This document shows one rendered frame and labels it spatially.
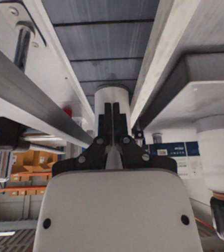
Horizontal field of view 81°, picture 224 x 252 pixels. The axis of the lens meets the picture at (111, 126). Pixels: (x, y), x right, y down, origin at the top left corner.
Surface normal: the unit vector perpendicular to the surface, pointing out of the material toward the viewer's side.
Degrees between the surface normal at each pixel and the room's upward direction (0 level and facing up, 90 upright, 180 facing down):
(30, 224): 90
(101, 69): 0
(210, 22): 0
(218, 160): 88
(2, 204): 90
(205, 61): 90
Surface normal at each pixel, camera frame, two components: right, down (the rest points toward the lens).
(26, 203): 0.11, -0.25
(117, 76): 0.04, 0.97
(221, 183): -0.71, -0.16
